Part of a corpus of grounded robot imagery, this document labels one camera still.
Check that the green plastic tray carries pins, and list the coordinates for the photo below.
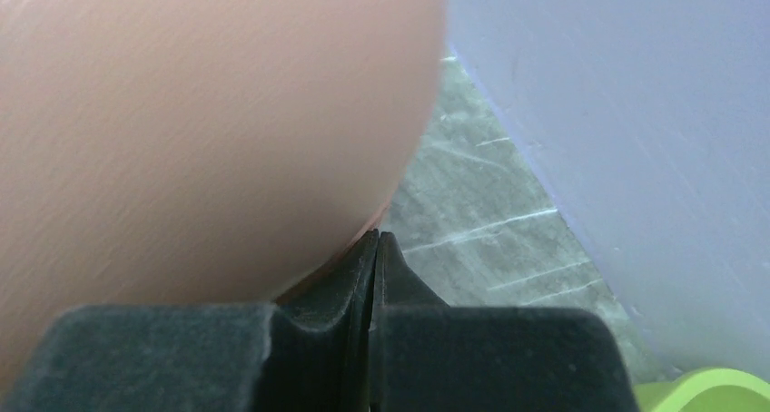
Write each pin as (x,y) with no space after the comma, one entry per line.
(706,390)

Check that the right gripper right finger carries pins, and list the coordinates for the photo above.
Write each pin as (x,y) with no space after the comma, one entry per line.
(428,356)

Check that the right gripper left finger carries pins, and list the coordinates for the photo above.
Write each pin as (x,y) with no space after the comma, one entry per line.
(306,354)

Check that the pink hard-shell suitcase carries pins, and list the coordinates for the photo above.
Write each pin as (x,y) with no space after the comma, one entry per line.
(181,151)

